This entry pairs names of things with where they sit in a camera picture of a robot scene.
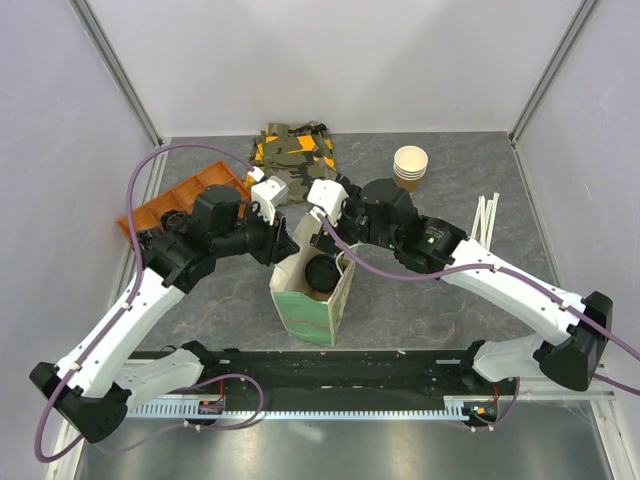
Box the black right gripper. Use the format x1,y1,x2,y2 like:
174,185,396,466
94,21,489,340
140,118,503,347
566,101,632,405
309,173,398,261

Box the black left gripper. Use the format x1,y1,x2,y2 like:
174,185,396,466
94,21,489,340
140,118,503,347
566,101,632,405
214,202,300,267

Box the green patterned paper bag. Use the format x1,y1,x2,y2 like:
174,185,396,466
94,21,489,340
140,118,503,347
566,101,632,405
269,214,355,347

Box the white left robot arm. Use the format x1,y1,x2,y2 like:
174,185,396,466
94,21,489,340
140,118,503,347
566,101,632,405
30,177,299,443

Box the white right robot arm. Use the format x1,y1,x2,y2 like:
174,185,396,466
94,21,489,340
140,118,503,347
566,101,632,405
307,176,613,394

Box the camouflage folded cloth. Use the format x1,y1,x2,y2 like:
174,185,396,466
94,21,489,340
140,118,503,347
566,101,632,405
249,121,338,205

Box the paper cup stack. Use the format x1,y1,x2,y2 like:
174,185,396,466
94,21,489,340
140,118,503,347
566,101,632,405
393,145,429,193

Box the white wrapped straw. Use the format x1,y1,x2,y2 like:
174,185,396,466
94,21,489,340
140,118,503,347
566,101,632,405
472,196,493,247
481,192,500,250
470,195,486,239

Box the orange wooden tray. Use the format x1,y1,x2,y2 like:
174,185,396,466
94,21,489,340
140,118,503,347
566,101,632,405
133,160,250,232

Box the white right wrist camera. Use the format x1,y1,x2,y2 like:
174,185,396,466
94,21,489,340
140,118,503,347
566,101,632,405
307,179,348,226

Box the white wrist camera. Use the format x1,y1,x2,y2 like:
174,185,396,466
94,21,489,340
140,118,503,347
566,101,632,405
307,179,348,226
248,167,289,226

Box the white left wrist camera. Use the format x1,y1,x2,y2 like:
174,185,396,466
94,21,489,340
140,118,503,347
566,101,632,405
248,167,289,226

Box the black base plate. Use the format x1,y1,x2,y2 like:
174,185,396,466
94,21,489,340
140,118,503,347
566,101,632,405
196,347,514,397

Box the grey slotted cable duct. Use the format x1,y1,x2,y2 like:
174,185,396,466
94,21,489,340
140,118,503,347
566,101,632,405
127,397,498,421

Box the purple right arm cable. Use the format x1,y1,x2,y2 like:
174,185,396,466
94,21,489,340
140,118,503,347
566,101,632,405
317,214,640,435

